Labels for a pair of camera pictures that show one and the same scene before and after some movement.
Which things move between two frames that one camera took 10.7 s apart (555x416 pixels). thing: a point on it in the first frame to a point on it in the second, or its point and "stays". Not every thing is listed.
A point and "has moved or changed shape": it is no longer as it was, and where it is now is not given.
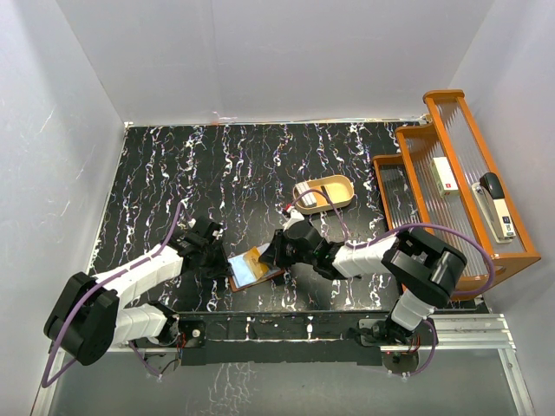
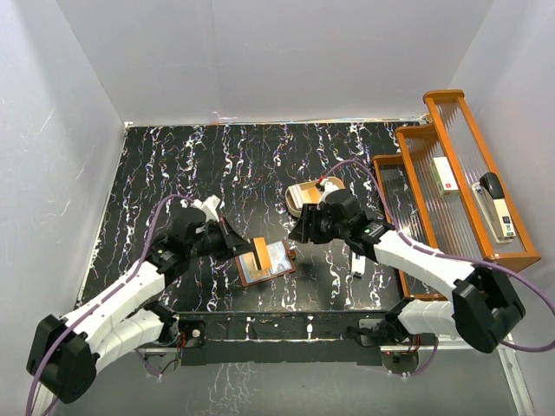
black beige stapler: (492, 202) stays
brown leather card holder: (248, 269) has moved or changed shape
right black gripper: (274, 253) to (305, 231)
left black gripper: (222, 269) to (233, 243)
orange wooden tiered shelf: (447, 182) stays
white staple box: (445, 177) stays
